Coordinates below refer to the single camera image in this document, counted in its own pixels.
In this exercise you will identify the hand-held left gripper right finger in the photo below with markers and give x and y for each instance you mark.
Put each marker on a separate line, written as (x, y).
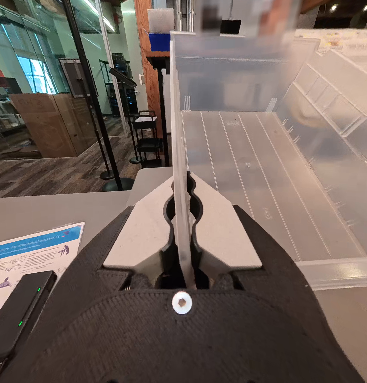
(228, 236)

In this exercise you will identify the clear plastic container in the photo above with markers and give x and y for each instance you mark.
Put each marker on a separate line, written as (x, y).
(261, 179)

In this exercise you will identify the black stanchion pole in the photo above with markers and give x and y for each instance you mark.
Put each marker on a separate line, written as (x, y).
(117, 184)
(107, 175)

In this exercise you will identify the white foam block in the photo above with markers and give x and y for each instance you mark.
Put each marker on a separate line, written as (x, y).
(161, 21)

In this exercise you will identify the blue box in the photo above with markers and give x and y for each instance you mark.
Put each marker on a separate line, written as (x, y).
(159, 42)

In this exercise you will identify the black utility cart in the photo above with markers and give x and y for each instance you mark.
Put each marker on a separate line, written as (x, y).
(147, 145)

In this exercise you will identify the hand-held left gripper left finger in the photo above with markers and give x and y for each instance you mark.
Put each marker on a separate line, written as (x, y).
(138, 236)

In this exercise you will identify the printed leaflet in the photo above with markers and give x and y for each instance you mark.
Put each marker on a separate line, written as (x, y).
(37, 254)

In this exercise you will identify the black power bank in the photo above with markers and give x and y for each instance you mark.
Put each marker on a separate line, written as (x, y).
(16, 314)

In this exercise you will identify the black equipment rack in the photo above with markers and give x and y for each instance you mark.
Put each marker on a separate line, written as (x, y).
(120, 98)

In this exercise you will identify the framed sign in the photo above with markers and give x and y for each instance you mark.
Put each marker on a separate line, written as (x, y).
(75, 74)

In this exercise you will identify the wooden crate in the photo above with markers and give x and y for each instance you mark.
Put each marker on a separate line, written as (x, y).
(51, 125)

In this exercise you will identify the wooden pillar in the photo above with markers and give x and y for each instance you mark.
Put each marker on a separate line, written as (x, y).
(150, 89)

